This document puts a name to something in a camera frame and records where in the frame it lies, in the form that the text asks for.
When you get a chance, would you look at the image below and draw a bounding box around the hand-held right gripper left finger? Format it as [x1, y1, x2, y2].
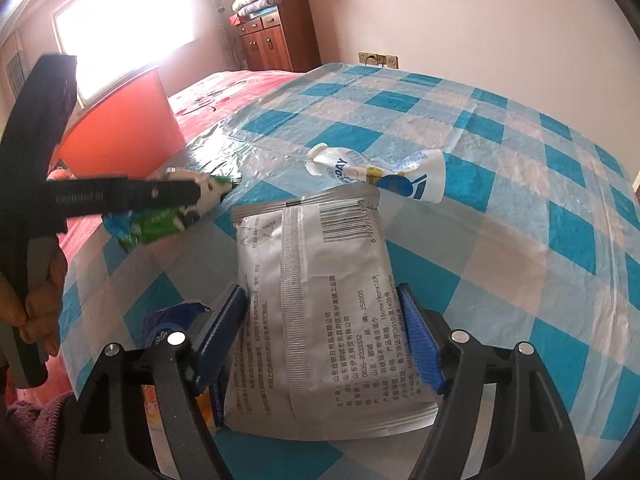
[56, 284, 249, 480]

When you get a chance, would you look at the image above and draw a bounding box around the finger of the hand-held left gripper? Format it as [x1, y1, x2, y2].
[46, 167, 204, 219]

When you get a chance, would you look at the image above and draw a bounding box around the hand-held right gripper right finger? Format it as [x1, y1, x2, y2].
[396, 282, 586, 480]

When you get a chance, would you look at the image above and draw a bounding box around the green snack wrapper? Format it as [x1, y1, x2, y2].
[102, 172, 243, 254]

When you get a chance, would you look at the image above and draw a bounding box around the orange plastic bucket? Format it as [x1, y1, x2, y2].
[57, 66, 187, 180]

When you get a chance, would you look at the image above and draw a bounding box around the silver foil packet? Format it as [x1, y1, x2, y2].
[222, 195, 441, 443]

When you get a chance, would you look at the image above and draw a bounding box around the person's left forearm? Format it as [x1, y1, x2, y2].
[4, 389, 77, 480]

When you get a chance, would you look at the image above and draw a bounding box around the person's left hand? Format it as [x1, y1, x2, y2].
[0, 247, 68, 359]

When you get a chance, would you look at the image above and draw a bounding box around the blue orange snack wrapper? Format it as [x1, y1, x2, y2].
[141, 301, 226, 431]

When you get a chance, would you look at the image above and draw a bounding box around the blue white checkered plastic sheet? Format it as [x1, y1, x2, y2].
[60, 62, 637, 480]

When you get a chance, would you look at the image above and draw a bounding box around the pink printed bed blanket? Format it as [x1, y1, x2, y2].
[47, 69, 306, 401]

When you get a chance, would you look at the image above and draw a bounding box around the window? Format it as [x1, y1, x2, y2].
[52, 0, 198, 103]

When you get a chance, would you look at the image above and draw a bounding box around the white squeezed drink pouch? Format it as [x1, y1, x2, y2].
[305, 143, 447, 204]

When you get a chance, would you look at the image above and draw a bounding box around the brown wooden cabinet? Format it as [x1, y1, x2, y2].
[236, 0, 322, 73]

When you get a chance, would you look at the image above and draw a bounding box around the pale folded blanket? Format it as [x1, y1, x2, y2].
[235, 0, 282, 17]

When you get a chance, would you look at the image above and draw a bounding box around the beige wall outlet panel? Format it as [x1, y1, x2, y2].
[358, 51, 401, 69]

